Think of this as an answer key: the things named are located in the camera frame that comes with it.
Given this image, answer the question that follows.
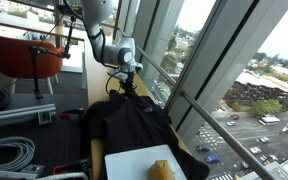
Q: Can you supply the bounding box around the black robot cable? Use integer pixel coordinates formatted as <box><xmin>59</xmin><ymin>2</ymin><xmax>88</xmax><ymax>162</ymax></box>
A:
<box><xmin>97</xmin><ymin>29</ymin><xmax>126</xmax><ymax>97</ymax></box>

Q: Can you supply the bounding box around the metal window handrail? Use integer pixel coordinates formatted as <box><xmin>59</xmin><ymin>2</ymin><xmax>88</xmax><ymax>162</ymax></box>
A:
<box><xmin>100</xmin><ymin>21</ymin><xmax>272</xmax><ymax>180</ymax></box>

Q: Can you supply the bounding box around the black zip-up jumper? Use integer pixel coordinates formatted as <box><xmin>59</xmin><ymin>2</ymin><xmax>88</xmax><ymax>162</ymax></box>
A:
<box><xmin>80</xmin><ymin>94</ymin><xmax>210</xmax><ymax>180</ymax></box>

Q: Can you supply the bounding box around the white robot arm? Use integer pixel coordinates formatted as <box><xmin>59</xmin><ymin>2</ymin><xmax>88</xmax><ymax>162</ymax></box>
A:
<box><xmin>81</xmin><ymin>0</ymin><xmax>143</xmax><ymax>93</ymax></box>

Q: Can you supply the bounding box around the coiled white cable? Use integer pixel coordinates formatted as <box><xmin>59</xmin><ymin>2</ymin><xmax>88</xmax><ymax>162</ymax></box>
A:
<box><xmin>0</xmin><ymin>123</ymin><xmax>36</xmax><ymax>173</ymax></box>

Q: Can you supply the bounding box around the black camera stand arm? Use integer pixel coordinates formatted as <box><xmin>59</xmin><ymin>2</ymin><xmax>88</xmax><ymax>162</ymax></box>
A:
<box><xmin>29</xmin><ymin>15</ymin><xmax>76</xmax><ymax>99</ymax></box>

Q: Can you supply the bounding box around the white rectangular board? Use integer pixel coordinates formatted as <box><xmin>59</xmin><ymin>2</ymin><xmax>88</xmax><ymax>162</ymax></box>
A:
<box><xmin>105</xmin><ymin>145</ymin><xmax>187</xmax><ymax>180</ymax></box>

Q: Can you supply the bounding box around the orange chair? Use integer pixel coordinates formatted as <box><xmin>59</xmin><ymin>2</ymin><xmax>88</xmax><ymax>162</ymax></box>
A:
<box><xmin>0</xmin><ymin>33</ymin><xmax>66</xmax><ymax>95</ymax></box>

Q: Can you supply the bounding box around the black stereo camera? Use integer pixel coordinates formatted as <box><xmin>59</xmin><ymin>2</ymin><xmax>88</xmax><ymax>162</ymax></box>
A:
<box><xmin>57</xmin><ymin>5</ymin><xmax>82</xmax><ymax>15</ymax></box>

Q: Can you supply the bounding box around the orange-handled black clamp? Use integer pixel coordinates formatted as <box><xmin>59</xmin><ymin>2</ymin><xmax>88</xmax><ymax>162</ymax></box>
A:
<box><xmin>60</xmin><ymin>108</ymin><xmax>84</xmax><ymax>119</ymax></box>
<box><xmin>52</xmin><ymin>159</ymin><xmax>90</xmax><ymax>175</ymax></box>

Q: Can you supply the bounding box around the aluminium extrusion rail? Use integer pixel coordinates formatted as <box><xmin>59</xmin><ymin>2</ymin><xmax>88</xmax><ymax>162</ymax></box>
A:
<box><xmin>0</xmin><ymin>104</ymin><xmax>56</xmax><ymax>127</ymax></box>

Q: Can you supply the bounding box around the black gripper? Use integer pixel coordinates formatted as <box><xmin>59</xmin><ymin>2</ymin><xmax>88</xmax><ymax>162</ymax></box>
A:
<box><xmin>120</xmin><ymin>72</ymin><xmax>136</xmax><ymax>94</ymax></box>

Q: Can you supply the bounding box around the black perforated breadboard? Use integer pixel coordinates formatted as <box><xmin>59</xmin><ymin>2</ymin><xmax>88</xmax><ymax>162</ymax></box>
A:
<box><xmin>0</xmin><ymin>94</ymin><xmax>83</xmax><ymax>176</ymax></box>

